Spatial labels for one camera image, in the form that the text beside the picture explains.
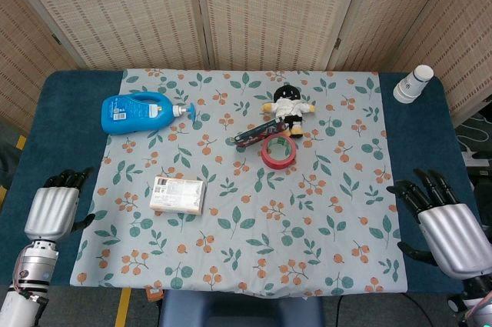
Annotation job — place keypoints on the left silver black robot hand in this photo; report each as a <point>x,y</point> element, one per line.
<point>50,207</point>

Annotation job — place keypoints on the white paper cup stack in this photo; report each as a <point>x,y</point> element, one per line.
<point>413,84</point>

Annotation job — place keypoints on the white power strip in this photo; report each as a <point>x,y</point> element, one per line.
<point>478,159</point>

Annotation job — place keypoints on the metal screen hinge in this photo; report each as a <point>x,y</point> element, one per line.
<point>337,43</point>
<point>56,39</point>

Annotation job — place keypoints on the dark red printed carton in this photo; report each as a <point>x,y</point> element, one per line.
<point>255,135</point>

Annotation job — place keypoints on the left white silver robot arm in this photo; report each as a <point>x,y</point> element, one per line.
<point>34,265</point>

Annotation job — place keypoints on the red tape roll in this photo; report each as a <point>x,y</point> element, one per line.
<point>269,161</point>

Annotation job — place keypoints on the white rectangular box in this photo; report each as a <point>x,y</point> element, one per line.
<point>177,194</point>

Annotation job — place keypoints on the blue pump detergent bottle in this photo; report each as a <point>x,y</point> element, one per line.
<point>130,113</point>

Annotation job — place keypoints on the dark blue table cover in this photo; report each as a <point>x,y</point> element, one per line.
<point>57,131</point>

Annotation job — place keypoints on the dark blue chair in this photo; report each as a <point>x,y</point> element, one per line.
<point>230,311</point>

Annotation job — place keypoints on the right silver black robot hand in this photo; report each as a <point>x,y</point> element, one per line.
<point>453,234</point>

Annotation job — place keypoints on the orange cloth tag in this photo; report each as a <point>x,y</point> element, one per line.
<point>153,294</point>

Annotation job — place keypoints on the woven folding screen panel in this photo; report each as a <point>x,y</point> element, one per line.
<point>461,34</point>
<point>115,7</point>
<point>384,15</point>
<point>276,7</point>
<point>23,54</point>

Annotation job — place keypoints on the black white plush doll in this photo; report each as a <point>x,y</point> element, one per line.
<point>288,105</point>

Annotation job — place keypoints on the floral tablecloth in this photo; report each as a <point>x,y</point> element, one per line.
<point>269,227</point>

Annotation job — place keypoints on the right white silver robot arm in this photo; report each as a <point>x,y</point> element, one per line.
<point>476,296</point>

